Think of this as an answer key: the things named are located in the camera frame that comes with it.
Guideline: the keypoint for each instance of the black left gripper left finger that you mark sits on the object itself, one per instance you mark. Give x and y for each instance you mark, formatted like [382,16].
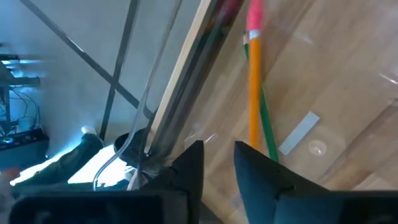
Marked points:
[192,174]

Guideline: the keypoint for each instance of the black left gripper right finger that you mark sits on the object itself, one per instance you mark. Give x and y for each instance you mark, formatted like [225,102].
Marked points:
[258,186]

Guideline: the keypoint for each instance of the green pencil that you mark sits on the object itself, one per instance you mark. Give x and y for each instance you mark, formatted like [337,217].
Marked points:
[267,124]

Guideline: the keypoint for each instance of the orange pencil pink eraser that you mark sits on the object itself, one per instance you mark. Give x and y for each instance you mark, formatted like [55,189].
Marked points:
[254,77]

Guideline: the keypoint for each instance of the grey rectangular sticker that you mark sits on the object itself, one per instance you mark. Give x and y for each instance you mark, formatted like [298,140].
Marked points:
[298,133]

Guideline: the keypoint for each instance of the person's leg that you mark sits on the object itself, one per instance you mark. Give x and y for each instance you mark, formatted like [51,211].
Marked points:
[68,158]

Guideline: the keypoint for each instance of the clear plastic bin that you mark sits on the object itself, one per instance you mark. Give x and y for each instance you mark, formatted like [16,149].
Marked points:
[342,77]

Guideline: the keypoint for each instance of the black device blue light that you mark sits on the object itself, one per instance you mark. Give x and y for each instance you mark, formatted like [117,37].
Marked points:
[25,149]

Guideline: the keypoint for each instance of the grey metal stand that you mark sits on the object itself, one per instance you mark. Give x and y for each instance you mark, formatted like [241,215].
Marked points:
[18,81]

